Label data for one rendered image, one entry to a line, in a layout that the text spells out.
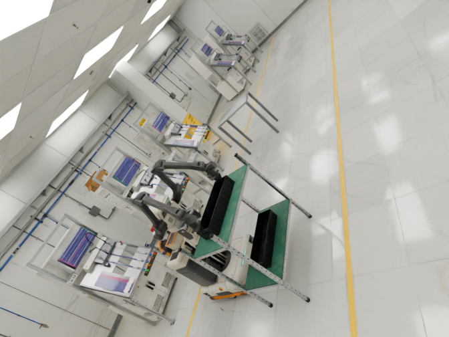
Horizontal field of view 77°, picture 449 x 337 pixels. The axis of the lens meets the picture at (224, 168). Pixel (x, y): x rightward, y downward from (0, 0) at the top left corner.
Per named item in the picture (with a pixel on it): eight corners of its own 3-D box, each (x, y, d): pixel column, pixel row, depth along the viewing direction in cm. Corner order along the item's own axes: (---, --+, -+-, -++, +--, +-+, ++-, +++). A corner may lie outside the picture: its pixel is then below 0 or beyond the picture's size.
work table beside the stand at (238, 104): (278, 132, 482) (245, 101, 455) (249, 155, 519) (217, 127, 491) (278, 119, 517) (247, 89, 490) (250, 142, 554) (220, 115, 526)
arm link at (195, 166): (158, 162, 262) (156, 172, 255) (157, 158, 258) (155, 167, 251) (205, 164, 261) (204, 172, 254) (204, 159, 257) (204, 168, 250)
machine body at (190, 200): (205, 202, 545) (180, 184, 523) (194, 233, 497) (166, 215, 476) (186, 213, 587) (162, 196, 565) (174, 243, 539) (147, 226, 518)
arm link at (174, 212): (143, 194, 238) (135, 203, 231) (142, 189, 233) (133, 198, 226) (188, 212, 225) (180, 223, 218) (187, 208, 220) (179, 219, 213)
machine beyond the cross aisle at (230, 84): (257, 69, 867) (210, 22, 801) (253, 83, 811) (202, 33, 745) (228, 95, 955) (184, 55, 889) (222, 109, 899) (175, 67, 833)
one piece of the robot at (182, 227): (186, 241, 279) (169, 231, 272) (195, 218, 298) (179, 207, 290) (196, 237, 269) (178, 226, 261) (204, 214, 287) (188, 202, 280)
